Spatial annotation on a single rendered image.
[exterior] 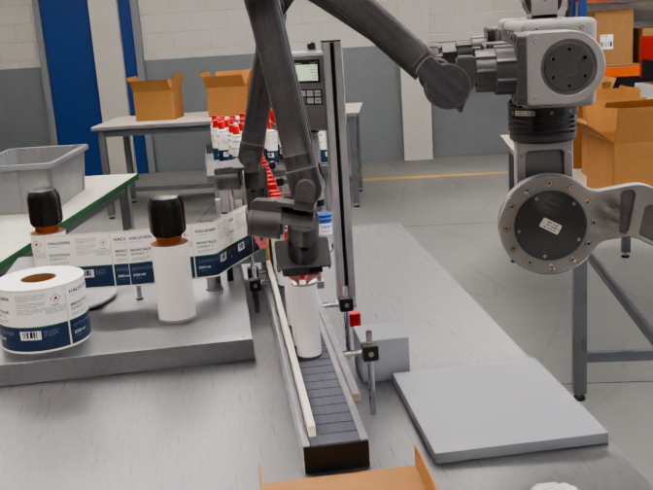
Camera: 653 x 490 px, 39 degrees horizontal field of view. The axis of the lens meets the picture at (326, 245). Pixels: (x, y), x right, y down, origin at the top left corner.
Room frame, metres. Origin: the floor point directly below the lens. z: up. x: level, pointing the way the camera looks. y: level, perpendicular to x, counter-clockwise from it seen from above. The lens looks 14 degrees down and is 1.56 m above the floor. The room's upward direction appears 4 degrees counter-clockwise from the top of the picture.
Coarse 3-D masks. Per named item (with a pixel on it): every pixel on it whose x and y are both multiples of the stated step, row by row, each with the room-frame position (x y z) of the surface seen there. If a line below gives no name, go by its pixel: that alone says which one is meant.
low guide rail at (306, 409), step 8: (272, 272) 2.32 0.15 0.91; (272, 280) 2.25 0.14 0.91; (272, 288) 2.21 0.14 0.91; (280, 304) 2.04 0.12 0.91; (280, 312) 1.98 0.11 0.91; (280, 320) 1.97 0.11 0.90; (288, 328) 1.87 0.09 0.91; (288, 336) 1.82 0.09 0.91; (288, 344) 1.77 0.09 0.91; (288, 352) 1.77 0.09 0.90; (296, 360) 1.68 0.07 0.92; (296, 368) 1.64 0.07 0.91; (296, 376) 1.60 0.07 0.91; (296, 384) 1.58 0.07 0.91; (304, 392) 1.52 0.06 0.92; (304, 400) 1.49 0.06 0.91; (304, 408) 1.45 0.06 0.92; (304, 416) 1.44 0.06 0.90; (312, 416) 1.42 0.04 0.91; (312, 424) 1.39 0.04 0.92; (312, 432) 1.38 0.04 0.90
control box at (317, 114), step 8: (296, 56) 2.28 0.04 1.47; (304, 56) 2.27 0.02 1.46; (312, 56) 2.26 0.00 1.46; (320, 56) 2.25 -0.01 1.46; (320, 64) 2.25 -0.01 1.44; (320, 72) 2.25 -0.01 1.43; (304, 88) 2.27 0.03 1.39; (344, 88) 2.32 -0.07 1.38; (344, 96) 2.32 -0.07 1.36; (312, 112) 2.26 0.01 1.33; (320, 112) 2.25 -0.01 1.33; (312, 120) 2.26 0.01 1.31; (320, 120) 2.25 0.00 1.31; (272, 128) 2.33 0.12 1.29; (312, 128) 2.27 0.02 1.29; (320, 128) 2.26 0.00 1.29
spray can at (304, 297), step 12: (300, 276) 1.78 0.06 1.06; (300, 288) 1.77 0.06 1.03; (312, 288) 1.77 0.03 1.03; (300, 300) 1.77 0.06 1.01; (312, 300) 1.77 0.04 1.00; (300, 312) 1.77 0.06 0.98; (312, 312) 1.77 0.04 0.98; (300, 324) 1.77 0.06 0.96; (312, 324) 1.77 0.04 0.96; (300, 336) 1.77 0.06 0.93; (312, 336) 1.77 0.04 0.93; (300, 348) 1.77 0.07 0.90; (312, 348) 1.77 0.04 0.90
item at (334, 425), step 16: (304, 368) 1.72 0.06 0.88; (320, 368) 1.72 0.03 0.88; (304, 384) 1.64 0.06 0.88; (320, 384) 1.64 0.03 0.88; (336, 384) 1.63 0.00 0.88; (320, 400) 1.56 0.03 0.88; (336, 400) 1.56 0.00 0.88; (320, 416) 1.49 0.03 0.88; (336, 416) 1.49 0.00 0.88; (352, 416) 1.48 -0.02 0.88; (320, 432) 1.43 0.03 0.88; (336, 432) 1.43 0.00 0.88; (352, 432) 1.42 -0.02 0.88
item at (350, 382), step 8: (320, 304) 1.88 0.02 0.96; (320, 312) 1.83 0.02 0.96; (328, 320) 1.77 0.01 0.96; (328, 328) 1.72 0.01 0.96; (328, 336) 1.69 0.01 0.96; (336, 344) 1.63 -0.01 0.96; (336, 352) 1.59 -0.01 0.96; (344, 360) 1.54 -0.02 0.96; (344, 368) 1.50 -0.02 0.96; (344, 376) 1.48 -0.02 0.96; (352, 376) 1.46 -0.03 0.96; (352, 384) 1.43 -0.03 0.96; (352, 392) 1.40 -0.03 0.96; (360, 400) 1.39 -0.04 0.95
